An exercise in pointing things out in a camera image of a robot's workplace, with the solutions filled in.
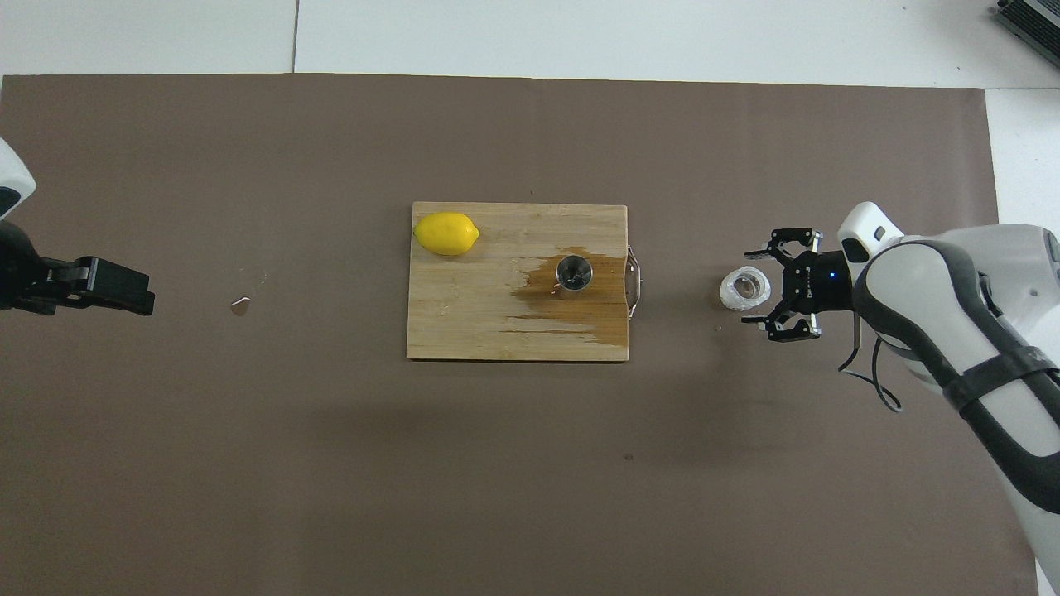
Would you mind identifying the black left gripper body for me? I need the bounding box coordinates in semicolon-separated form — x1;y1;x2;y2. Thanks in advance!
0;219;52;313

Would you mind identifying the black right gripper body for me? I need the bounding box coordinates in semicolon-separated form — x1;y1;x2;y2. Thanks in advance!
783;251;854;315

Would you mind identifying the clear glass cup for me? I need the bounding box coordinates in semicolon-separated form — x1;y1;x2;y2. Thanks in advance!
718;266;772;312

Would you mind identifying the metal jigger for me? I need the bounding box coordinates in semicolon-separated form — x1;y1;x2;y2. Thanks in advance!
554;254;594;297

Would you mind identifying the brown table mat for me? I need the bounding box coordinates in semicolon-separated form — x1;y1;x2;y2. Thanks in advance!
0;73;1036;596

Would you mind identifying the grey ribbed device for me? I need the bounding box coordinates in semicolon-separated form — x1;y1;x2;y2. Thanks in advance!
992;0;1060;60

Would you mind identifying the yellow lemon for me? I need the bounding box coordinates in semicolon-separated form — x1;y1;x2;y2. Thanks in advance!
413;212;480;257

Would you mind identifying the wooden cutting board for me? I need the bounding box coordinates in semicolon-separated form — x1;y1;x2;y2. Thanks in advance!
406;201;643;363

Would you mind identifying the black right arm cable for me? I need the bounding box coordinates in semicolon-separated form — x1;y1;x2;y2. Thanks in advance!
838;310;903;413

